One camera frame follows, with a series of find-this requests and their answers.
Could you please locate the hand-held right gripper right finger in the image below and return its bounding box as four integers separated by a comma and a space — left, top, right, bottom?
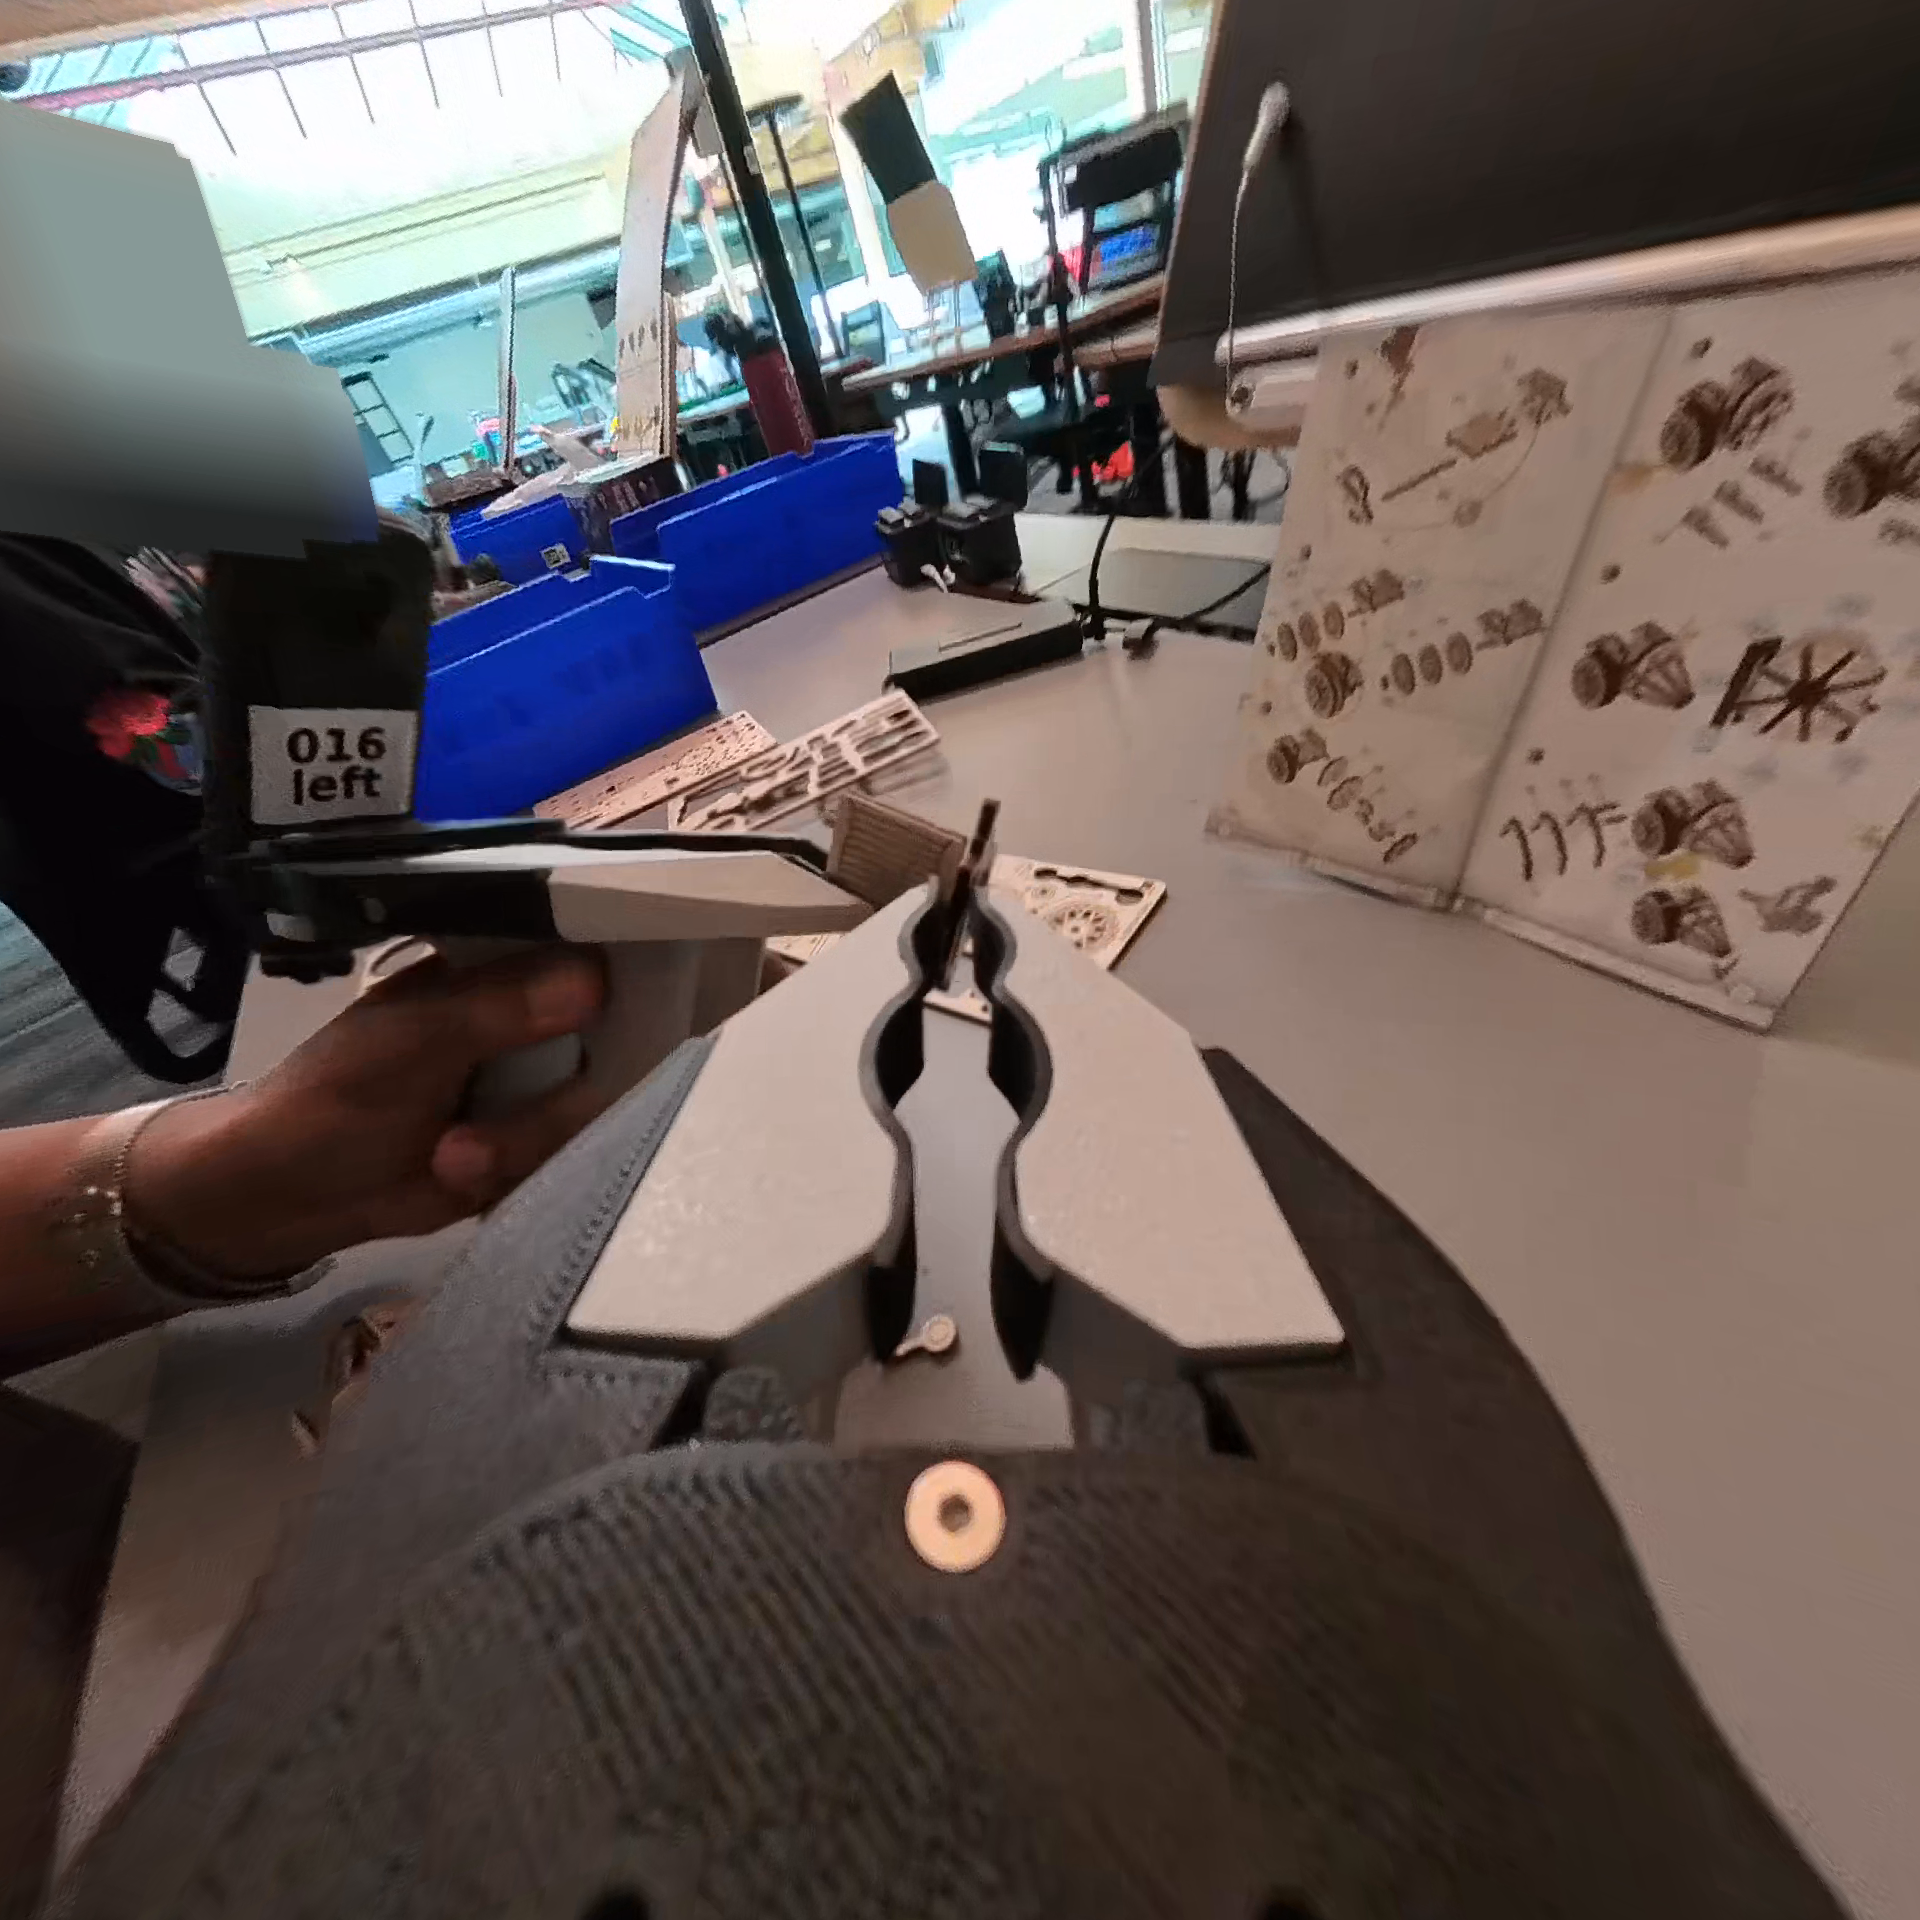
966, 884, 1350, 1382

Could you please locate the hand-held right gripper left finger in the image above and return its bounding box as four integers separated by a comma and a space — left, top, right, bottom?
565, 882, 961, 1373

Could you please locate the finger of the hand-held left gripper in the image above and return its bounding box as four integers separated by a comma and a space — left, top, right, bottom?
521, 825, 837, 882
545, 847, 879, 946

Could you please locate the ribbed wooden model panel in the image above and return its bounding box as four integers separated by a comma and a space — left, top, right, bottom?
826, 796, 968, 903

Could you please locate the grey desk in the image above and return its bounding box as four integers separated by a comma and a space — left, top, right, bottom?
0, 509, 1920, 1920

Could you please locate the wooden office desk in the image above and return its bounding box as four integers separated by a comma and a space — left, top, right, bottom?
838, 276, 1186, 519

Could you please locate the person's left hand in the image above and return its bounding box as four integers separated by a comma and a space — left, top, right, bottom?
127, 950, 615, 1279

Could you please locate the engraved wooden parts sheet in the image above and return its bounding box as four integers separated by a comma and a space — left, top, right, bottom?
532, 711, 782, 829

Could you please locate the slotted wooden parts sheet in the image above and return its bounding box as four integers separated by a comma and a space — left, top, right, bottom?
666, 691, 945, 837

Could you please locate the wooden parts sheet with wheels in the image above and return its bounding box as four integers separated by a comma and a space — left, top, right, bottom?
765, 854, 1168, 1023

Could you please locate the black flat box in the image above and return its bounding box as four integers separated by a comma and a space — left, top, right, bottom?
884, 599, 1085, 699

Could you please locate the pile of wooden model pieces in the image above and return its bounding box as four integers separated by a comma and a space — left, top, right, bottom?
293, 1302, 425, 1465

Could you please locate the maroon bottle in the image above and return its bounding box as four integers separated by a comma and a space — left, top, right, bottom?
730, 316, 817, 453

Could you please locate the tall tan board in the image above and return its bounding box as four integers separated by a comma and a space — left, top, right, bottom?
612, 66, 706, 460

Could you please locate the black pole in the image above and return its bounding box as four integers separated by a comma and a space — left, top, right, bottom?
674, 0, 833, 453

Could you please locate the model instruction booklet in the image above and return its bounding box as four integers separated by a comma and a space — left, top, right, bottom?
1206, 293, 1920, 1034

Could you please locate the black and tan panel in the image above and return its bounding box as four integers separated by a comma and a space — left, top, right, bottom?
837, 70, 980, 287

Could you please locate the person's brown shirt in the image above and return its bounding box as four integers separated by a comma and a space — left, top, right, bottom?
0, 1381, 144, 1920

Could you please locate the black display panel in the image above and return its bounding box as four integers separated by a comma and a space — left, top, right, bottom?
1154, 0, 1920, 394

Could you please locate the black cable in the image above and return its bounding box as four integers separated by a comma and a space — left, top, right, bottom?
1082, 434, 1277, 657

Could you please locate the silver bracelet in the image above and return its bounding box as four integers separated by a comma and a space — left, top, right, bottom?
53, 1083, 336, 1307

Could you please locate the white cord with plug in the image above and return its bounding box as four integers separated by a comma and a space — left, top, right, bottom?
1218, 82, 1296, 418

